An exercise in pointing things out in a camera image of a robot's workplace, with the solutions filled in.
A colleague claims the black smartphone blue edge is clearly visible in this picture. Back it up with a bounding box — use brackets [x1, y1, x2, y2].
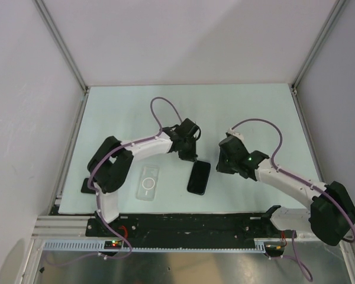
[187, 160, 211, 195]

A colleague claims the clear magsafe phone case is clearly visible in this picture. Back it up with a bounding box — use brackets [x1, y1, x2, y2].
[136, 166, 159, 201]

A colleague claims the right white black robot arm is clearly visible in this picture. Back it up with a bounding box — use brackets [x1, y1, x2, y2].
[217, 146, 355, 246]

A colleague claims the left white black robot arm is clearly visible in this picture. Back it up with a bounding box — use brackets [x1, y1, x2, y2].
[87, 129, 198, 236]

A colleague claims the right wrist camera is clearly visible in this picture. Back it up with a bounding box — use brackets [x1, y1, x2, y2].
[219, 135, 249, 161]

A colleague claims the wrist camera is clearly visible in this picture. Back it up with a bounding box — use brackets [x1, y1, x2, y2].
[219, 135, 249, 161]
[175, 118, 201, 141]

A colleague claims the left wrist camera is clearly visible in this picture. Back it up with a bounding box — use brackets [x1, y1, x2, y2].
[175, 118, 201, 141]

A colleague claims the white slotted cable duct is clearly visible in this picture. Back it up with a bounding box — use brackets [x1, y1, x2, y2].
[43, 239, 269, 254]

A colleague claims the aluminium front frame rail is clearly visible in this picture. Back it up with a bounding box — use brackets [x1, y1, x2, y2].
[32, 215, 351, 242]

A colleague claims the right aluminium frame post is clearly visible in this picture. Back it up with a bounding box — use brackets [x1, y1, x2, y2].
[291, 0, 350, 93]

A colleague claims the aluminium frame post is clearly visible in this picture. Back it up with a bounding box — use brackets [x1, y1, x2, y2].
[291, 0, 350, 93]
[33, 0, 89, 94]

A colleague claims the left aluminium frame post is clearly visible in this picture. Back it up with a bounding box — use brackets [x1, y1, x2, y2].
[33, 0, 89, 94]

